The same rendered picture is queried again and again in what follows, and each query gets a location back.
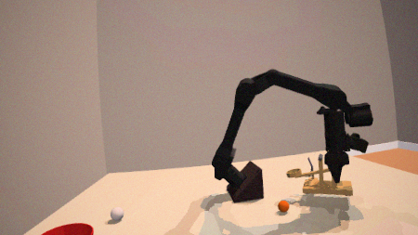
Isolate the orange ball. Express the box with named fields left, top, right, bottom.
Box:
left=278, top=201, right=290, bottom=212

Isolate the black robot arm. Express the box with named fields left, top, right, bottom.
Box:
left=212, top=70, right=373, bottom=190

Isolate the white ball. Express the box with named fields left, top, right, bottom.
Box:
left=111, top=207, right=124, bottom=221

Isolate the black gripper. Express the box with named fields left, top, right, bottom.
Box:
left=324, top=128, right=349, bottom=184

